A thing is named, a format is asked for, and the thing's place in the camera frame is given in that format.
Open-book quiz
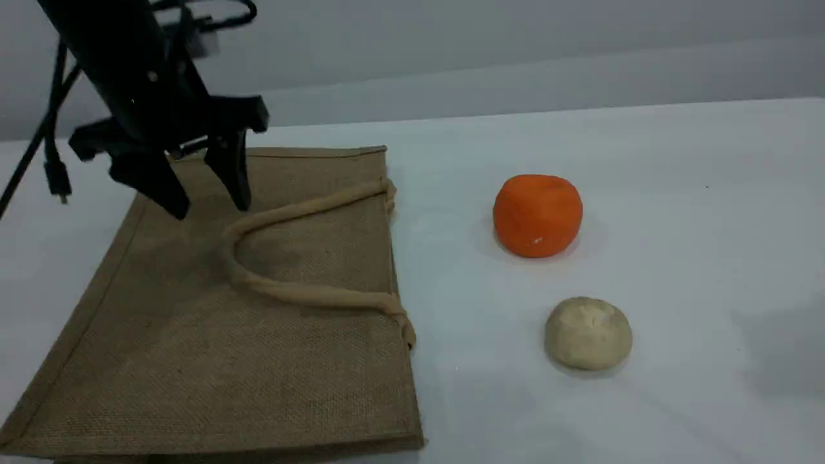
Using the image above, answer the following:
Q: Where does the orange fruit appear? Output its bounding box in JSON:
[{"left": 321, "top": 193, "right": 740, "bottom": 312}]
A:
[{"left": 493, "top": 174, "right": 584, "bottom": 259}]

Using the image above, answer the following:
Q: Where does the black cable with plug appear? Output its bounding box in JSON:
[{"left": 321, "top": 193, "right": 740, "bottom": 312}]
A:
[{"left": 43, "top": 39, "right": 73, "bottom": 206}]

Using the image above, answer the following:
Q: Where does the thin black cable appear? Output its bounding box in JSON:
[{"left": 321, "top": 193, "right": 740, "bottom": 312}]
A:
[{"left": 0, "top": 64, "right": 84, "bottom": 220}]

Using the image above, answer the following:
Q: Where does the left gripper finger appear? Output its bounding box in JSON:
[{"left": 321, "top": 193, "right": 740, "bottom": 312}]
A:
[
  {"left": 204, "top": 129, "right": 253, "bottom": 213},
  {"left": 108, "top": 151, "right": 191, "bottom": 221}
]

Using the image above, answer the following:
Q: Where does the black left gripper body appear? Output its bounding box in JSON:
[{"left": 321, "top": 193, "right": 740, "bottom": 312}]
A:
[{"left": 68, "top": 61, "right": 270, "bottom": 163}]

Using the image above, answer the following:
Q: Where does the beige egg yolk pastry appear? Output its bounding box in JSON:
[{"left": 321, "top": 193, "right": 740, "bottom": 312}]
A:
[{"left": 543, "top": 296, "right": 634, "bottom": 372}]

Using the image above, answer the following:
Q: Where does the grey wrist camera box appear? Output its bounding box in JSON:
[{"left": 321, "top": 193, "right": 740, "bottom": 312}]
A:
[{"left": 187, "top": 29, "right": 221, "bottom": 59}]

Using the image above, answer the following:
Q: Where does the looped black cable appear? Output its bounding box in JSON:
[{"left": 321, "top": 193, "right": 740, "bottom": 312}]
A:
[{"left": 151, "top": 0, "right": 258, "bottom": 34}]

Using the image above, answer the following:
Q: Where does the brown jute bag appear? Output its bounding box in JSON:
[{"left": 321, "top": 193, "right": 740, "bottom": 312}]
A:
[{"left": 0, "top": 146, "right": 427, "bottom": 464}]

